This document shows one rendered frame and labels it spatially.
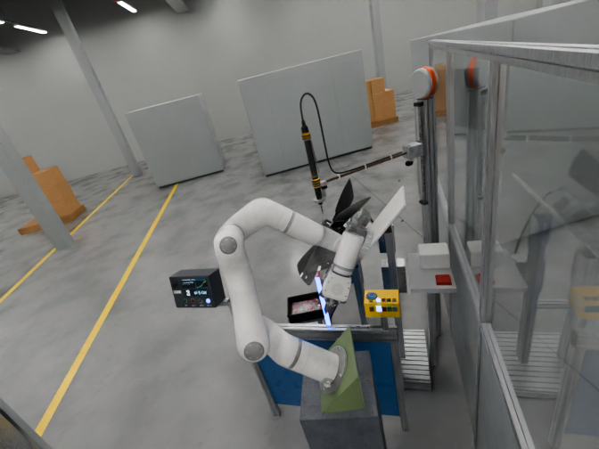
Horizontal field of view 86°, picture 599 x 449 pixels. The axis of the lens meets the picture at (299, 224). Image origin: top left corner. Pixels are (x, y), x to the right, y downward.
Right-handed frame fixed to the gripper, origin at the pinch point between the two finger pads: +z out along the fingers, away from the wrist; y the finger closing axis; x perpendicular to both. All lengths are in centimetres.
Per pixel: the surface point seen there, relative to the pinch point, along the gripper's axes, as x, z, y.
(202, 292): 47, 28, -56
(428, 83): 50, -113, 24
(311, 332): 43, 31, 7
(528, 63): -51, -81, 10
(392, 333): 29, 13, 42
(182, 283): 51, 27, -68
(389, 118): 809, -302, 198
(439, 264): 61, -24, 71
